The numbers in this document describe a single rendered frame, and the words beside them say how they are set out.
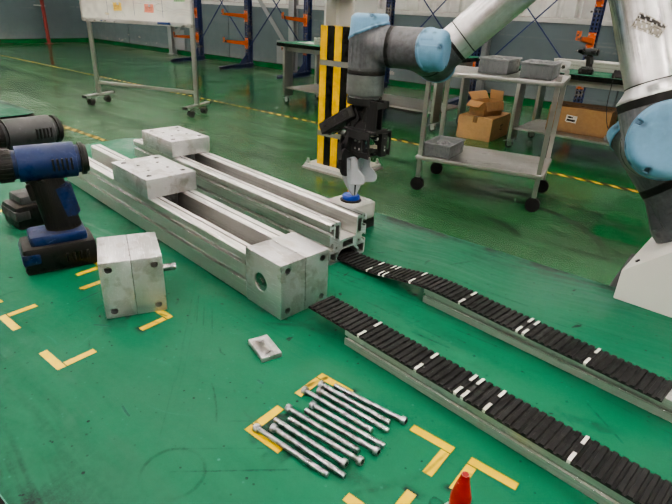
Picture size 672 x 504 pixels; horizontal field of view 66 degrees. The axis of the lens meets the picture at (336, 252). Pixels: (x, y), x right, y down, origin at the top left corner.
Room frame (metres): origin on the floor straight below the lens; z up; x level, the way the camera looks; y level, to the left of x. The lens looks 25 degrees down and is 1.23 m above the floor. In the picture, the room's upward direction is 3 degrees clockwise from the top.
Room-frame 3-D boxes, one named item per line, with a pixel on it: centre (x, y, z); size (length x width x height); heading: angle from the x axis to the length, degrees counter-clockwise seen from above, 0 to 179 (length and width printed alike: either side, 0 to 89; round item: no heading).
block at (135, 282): (0.74, 0.31, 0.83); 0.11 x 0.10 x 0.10; 114
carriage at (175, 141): (1.38, 0.44, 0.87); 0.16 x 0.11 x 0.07; 46
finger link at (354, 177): (1.07, -0.03, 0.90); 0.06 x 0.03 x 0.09; 46
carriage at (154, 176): (1.07, 0.40, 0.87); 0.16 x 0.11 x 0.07; 46
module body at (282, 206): (1.21, 0.26, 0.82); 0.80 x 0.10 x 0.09; 46
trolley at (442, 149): (3.87, -1.03, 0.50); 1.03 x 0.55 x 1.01; 64
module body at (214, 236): (1.07, 0.40, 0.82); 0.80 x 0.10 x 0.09; 46
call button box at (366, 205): (1.10, -0.02, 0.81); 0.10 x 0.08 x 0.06; 136
